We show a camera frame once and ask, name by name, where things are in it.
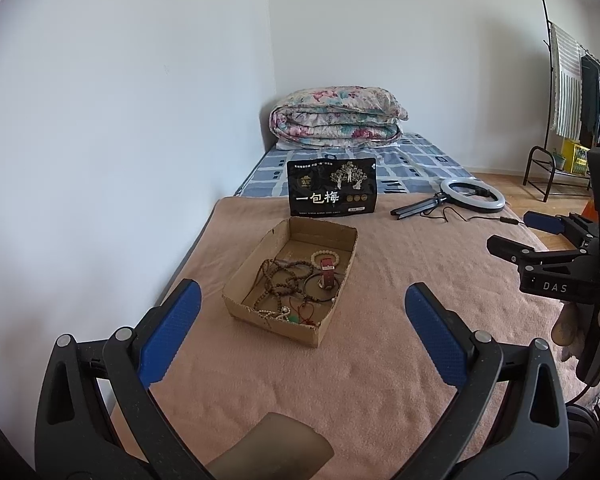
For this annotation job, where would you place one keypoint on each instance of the black folded tripod stand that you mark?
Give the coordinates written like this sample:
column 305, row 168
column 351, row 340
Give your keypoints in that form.
column 415, row 207

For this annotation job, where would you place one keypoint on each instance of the orange box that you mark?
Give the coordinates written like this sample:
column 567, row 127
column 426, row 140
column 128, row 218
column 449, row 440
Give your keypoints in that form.
column 591, row 209

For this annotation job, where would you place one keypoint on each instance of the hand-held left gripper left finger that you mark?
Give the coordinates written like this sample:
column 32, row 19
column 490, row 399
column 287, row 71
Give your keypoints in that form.
column 172, row 327

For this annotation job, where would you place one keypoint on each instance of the striped hanging towel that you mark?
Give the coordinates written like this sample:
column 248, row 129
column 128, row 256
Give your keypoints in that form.
column 567, row 85

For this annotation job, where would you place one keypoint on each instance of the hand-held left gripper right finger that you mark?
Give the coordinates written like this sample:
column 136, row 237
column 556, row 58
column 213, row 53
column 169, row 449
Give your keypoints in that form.
column 435, row 335

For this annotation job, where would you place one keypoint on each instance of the dark hanging clothes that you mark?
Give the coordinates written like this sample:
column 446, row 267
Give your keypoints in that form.
column 592, row 100

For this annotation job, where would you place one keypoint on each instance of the blue checked bed sheet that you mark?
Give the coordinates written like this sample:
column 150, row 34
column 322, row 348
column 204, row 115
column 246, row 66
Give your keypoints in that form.
column 420, row 160

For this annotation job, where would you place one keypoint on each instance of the brown smooth flat object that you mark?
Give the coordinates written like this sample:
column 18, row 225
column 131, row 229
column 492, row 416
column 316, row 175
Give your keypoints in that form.
column 270, row 450

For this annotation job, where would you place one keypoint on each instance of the black metal clothes rack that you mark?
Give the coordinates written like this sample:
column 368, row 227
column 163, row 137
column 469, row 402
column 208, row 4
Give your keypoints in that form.
column 527, row 171

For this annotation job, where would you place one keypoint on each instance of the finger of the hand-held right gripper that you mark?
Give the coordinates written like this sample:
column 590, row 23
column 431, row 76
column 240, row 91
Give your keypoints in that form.
column 542, row 221
column 505, row 247

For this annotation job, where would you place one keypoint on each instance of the yellow box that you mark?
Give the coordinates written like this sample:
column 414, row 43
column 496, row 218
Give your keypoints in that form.
column 575, row 157

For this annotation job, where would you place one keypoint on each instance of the folded floral quilt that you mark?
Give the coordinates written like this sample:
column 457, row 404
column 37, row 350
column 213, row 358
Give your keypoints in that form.
column 330, row 120

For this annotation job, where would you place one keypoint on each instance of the black snack bag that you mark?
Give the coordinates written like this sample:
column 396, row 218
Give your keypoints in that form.
column 330, row 195

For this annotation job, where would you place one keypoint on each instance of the tan fleece blanket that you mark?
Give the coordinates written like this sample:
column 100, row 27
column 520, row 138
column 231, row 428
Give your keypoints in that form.
column 380, row 270

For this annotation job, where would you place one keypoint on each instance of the shallow cardboard box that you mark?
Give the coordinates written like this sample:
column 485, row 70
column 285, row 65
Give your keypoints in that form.
column 320, row 234

